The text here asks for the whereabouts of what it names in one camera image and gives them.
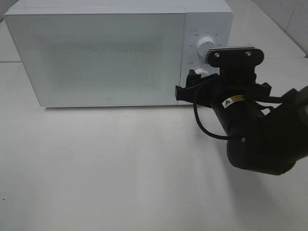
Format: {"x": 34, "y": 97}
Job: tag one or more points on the white microwave door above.
{"x": 100, "y": 60}

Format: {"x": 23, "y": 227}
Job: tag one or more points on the white microwave knob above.
{"x": 205, "y": 43}
{"x": 201, "y": 71}

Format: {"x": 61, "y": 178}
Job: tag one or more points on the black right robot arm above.
{"x": 264, "y": 134}

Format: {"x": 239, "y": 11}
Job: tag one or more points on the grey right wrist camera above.
{"x": 234, "y": 57}

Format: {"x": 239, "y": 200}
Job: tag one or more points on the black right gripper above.
{"x": 231, "y": 85}

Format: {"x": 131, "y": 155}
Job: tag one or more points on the white microwave oven body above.
{"x": 202, "y": 18}

